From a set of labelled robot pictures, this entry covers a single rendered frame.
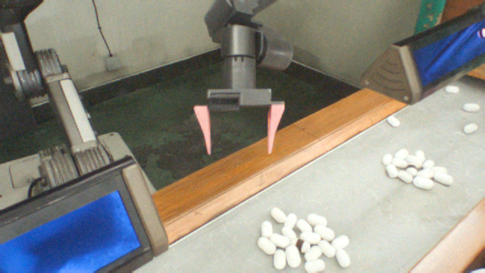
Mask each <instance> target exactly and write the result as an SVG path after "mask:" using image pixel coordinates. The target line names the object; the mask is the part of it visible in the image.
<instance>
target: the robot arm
mask: <svg viewBox="0 0 485 273"><path fill-rule="evenodd" d="M276 1H277V0H215V1H214V2H213V4H212V5H211V7H210V9H209V10H208V12H207V14H206V15H205V24H206V26H207V28H208V33H209V36H210V37H211V38H212V42H217V43H220V44H221V89H207V100H208V104H209V105H210V107H208V105H196V106H195V107H194V110H195V113H196V116H197V118H198V120H199V123H200V125H201V128H202V130H203V133H204V135H205V142H206V146H207V150H208V154H209V155H210V154H211V133H210V117H209V112H239V107H254V106H269V112H268V154H270V153H271V150H272V146H273V142H274V134H275V132H276V129H277V126H278V124H279V122H280V119H281V116H282V113H283V110H284V101H271V89H256V67H263V68H267V69H272V70H276V71H283V70H285V69H286V68H287V67H288V66H289V64H290V62H291V60H292V57H293V47H292V44H291V42H290V41H289V40H288V39H284V37H283V34H282V33H281V32H280V31H279V30H275V29H272V28H270V27H266V26H264V24H263V22H262V21H259V20H254V19H253V18H254V17H255V16H256V15H257V14H258V13H260V12H261V11H263V10H264V9H265V8H266V7H268V6H269V5H271V4H273V3H275V2H276Z"/></svg>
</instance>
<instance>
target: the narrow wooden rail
mask: <svg viewBox="0 0 485 273"><path fill-rule="evenodd" d="M484 259H485V197H484V198H482V200H481V201H479V203H478V204H476V206H475V207H474V208H473V209H472V210H471V211H470V212H469V213H468V214H466V215H465V216H464V217H463V218H462V220H461V221H459V222H458V223H457V224H456V225H455V226H454V227H453V228H452V229H451V230H450V231H449V232H448V233H447V234H446V235H445V236H444V237H443V238H442V239H441V240H440V241H439V242H438V243H437V244H436V245H435V246H433V247H432V248H431V249H430V250H429V251H428V252H427V253H426V254H425V255H424V256H423V257H422V259H421V260H420V261H419V262H418V263H417V264H416V265H415V266H414V267H413V268H411V269H410V270H409V271H408V272H407V273H469V272H472V271H476V270H478V269H479V268H480V267H481V266H482V264H483V261H484Z"/></svg>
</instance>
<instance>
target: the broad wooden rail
mask: <svg viewBox="0 0 485 273"><path fill-rule="evenodd" d="M406 106H408V105H406V104H404V103H402V102H398V101H396V100H394V99H391V98H389V97H387V96H384V95H382V94H379V93H376V92H375V91H373V90H369V89H366V88H364V89H361V90H359V91H358V92H356V93H353V94H352V95H350V96H347V97H345V98H344V99H341V100H339V101H337V102H334V103H333V104H331V105H328V106H327V107H325V108H322V109H321V110H319V111H318V112H316V113H314V114H312V115H310V116H308V117H306V118H304V119H302V120H300V121H297V122H296V123H294V124H291V125H289V126H288V127H285V128H283V129H282V130H279V131H277V132H276V133H275V134H274V142H273V146H272V150H271V153H270V154H268V137H267V136H266V137H265V138H263V139H261V140H259V141H257V142H255V143H253V144H251V145H249V146H247V147H245V148H242V149H240V150H238V151H236V152H234V153H232V154H230V155H228V156H226V157H224V158H222V159H220V160H218V161H216V162H214V163H212V164H210V165H208V166H206V167H204V168H202V169H200V170H198V171H196V172H194V173H192V174H190V175H189V176H188V177H185V178H183V179H181V180H178V181H176V182H174V183H172V184H170V185H168V186H166V187H164V188H162V189H160V190H158V191H157V192H155V193H153V194H152V198H153V200H154V202H155V205H156V207H157V210H158V213H159V215H160V217H161V220H162V223H163V225H164V228H165V230H166V232H167V236H168V240H169V246H170V245H171V244H173V243H176V242H177V241H178V240H180V239H182V238H184V237H185V236H187V235H189V234H191V233H193V232H194V231H197V230H198V229H199V228H202V227H203V225H205V224H207V223H208V222H210V221H212V220H214V219H215V218H217V217H219V216H220V215H222V214H224V213H225V212H227V211H229V210H231V209H232V208H234V207H236V206H237V205H239V204H240V203H242V202H245V201H246V200H248V199H250V198H252V197H253V196H255V195H257V194H259V193H260V192H262V191H263V190H266V189H267V188H268V187H270V186H272V185H274V184H275V183H277V182H279V181H280V180H282V179H284V178H285V177H288V176H289V175H290V174H291V173H293V172H294V171H296V170H298V169H300V168H302V167H304V166H306V165H307V164H309V163H310V162H313V161H314V160H315V159H317V158H319V157H321V156H322V155H324V154H326V153H327V152H329V151H331V150H332V149H335V148H336V147H338V146H339V145H341V144H344V143H345V142H347V141H349V140H350V139H352V138H353V137H356V136H358V135H359V134H360V133H362V132H364V131H366V130H367V129H369V128H370V127H373V126H375V125H376V124H379V123H380V122H381V121H383V120H385V119H387V118H388V117H390V115H392V114H394V113H396V112H397V111H399V110H402V109H403V108H405V107H406Z"/></svg>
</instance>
